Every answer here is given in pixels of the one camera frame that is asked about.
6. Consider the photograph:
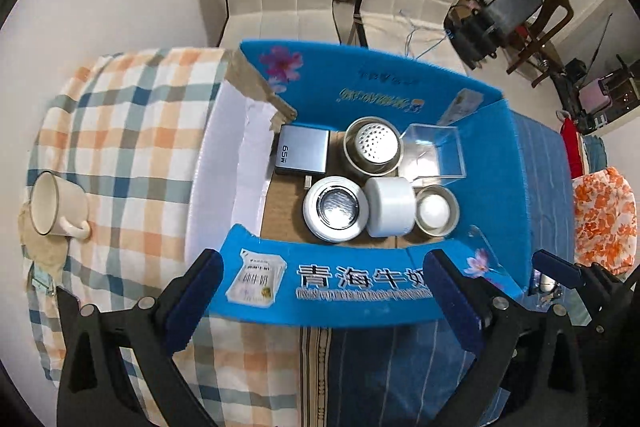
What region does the clear plastic box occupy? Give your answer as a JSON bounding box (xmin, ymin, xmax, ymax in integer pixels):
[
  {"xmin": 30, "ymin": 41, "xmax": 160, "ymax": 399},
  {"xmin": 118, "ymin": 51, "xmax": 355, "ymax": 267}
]
[{"xmin": 402, "ymin": 123, "xmax": 467, "ymax": 185}]

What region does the perforated metal strainer cup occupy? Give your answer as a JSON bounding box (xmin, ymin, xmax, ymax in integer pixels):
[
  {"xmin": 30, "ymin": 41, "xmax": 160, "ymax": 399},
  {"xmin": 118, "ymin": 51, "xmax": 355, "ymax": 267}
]
[{"xmin": 343, "ymin": 117, "xmax": 404, "ymax": 175}]

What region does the white round puck light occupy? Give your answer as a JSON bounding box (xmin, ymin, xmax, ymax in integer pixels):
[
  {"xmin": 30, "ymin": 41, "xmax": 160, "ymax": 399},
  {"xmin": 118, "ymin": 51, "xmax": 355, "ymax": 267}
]
[{"xmin": 302, "ymin": 176, "xmax": 370, "ymax": 242}]

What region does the grey power charger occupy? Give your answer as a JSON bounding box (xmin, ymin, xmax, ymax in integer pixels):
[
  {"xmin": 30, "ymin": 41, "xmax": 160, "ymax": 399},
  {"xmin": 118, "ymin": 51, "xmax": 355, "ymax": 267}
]
[{"xmin": 274, "ymin": 125, "xmax": 331, "ymax": 178}]

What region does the blue striped cloth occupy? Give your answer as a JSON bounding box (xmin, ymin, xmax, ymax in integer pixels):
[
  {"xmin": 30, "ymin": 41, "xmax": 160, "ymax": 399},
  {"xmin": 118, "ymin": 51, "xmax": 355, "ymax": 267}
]
[{"xmin": 300, "ymin": 112, "xmax": 576, "ymax": 427}]

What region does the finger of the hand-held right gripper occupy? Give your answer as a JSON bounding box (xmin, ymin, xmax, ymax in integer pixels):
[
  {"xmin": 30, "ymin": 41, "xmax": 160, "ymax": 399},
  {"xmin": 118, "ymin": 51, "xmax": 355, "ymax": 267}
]
[{"xmin": 531, "ymin": 249, "xmax": 633, "ymax": 313}]

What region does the teal paper packet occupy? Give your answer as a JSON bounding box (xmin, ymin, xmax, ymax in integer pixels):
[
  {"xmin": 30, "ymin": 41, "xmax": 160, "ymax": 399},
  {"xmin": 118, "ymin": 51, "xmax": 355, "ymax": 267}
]
[{"xmin": 27, "ymin": 262, "xmax": 56, "ymax": 295}]

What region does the red cloth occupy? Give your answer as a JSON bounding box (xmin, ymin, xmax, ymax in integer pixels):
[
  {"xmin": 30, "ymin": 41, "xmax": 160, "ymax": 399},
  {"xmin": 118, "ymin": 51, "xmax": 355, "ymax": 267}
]
[{"xmin": 560, "ymin": 117, "xmax": 585, "ymax": 178}]

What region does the beige cloth coaster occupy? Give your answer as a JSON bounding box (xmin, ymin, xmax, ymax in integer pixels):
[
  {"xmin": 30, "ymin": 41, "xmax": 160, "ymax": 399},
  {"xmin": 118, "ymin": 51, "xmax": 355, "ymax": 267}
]
[{"xmin": 17, "ymin": 202, "xmax": 68, "ymax": 283}]

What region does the checked orange blue blanket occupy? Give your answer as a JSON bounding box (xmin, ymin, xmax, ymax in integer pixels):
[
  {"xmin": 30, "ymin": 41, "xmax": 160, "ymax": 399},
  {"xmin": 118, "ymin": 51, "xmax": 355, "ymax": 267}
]
[{"xmin": 25, "ymin": 48, "xmax": 301, "ymax": 427}]

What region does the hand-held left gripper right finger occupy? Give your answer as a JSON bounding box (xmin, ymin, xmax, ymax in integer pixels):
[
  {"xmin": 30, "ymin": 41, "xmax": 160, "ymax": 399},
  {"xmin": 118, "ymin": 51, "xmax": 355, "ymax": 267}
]
[{"xmin": 429, "ymin": 248, "xmax": 588, "ymax": 427}]

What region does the white mug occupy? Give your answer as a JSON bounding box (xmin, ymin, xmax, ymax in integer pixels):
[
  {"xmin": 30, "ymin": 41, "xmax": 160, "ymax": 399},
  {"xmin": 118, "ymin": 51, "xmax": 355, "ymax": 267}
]
[{"xmin": 29, "ymin": 171, "xmax": 92, "ymax": 239}]

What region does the brown wooden chair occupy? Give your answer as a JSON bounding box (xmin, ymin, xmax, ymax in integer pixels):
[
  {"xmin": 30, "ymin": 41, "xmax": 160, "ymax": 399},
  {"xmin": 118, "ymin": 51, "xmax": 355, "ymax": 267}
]
[{"xmin": 505, "ymin": 0, "xmax": 573, "ymax": 88}]

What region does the blue cardboard box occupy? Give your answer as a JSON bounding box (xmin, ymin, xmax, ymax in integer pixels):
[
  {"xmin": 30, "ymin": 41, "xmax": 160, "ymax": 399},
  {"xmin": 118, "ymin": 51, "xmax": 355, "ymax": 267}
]
[{"xmin": 184, "ymin": 38, "xmax": 531, "ymax": 327}]

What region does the black weight bench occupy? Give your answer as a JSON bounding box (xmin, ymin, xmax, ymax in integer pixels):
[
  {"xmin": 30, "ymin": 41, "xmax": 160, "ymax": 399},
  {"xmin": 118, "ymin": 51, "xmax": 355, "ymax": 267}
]
[{"xmin": 445, "ymin": 0, "xmax": 546, "ymax": 70}]

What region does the white wire hanger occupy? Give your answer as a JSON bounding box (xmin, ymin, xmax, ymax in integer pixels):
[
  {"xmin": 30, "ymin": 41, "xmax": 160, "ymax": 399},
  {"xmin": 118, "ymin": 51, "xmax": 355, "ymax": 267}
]
[{"xmin": 400, "ymin": 9, "xmax": 451, "ymax": 58}]

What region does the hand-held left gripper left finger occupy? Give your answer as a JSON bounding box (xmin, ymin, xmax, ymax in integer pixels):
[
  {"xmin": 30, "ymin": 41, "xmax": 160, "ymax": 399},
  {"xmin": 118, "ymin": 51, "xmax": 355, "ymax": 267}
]
[{"xmin": 56, "ymin": 248, "xmax": 226, "ymax": 427}]

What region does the white cylindrical cup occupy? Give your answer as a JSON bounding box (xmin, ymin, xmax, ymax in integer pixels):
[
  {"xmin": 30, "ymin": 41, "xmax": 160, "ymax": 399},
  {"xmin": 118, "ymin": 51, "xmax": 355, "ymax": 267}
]
[{"xmin": 364, "ymin": 177, "xmax": 417, "ymax": 238}]

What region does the orange floral cloth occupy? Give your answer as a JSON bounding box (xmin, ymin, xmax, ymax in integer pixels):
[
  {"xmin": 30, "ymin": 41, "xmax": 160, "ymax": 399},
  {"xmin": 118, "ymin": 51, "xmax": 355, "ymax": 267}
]
[{"xmin": 571, "ymin": 167, "xmax": 640, "ymax": 275}]

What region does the small round metal tin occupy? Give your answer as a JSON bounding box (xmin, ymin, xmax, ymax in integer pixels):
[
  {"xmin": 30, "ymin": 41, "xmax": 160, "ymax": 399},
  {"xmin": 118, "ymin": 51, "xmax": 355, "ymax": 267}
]
[{"xmin": 415, "ymin": 185, "xmax": 460, "ymax": 237}]

